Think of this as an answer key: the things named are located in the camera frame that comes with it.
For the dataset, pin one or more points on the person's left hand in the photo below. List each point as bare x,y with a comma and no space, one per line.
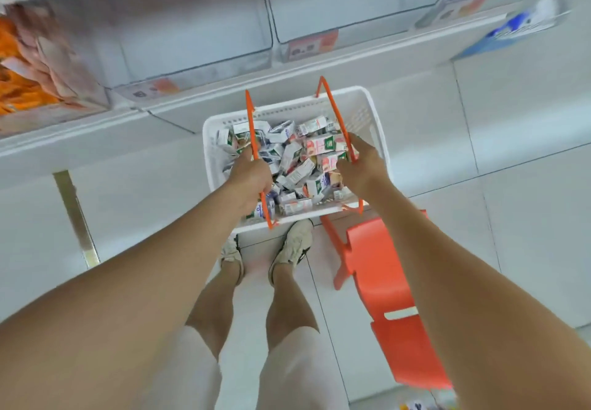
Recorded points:
249,181

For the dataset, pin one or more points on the person's right hand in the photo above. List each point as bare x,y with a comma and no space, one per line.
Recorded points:
365,170

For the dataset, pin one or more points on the pile of small juice cartons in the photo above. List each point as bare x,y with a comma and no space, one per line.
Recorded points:
300,170

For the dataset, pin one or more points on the person's right forearm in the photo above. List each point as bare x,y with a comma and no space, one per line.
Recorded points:
461,294

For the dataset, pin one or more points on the person's left forearm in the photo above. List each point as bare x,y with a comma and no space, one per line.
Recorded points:
115,313

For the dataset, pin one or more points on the person's right white shoe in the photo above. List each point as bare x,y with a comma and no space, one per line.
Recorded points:
291,243

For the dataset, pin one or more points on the person's white shoe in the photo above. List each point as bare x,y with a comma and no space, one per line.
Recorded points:
231,255
291,243

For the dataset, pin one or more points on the person's left white shoe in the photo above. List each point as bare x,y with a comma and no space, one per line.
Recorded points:
231,255

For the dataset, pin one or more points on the person's right leg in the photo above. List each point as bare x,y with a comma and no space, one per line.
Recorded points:
288,308

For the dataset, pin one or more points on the person's leg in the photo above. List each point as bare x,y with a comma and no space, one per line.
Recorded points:
212,313
288,308

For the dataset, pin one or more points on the person's left leg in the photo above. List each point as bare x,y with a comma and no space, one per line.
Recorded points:
212,313

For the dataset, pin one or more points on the orange plastic stool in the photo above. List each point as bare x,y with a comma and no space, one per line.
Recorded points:
383,276

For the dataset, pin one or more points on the orange white price tag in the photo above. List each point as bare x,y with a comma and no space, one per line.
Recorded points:
147,90
455,8
309,46

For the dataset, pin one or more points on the stack of pink snack packets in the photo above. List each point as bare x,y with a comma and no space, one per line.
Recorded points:
27,82

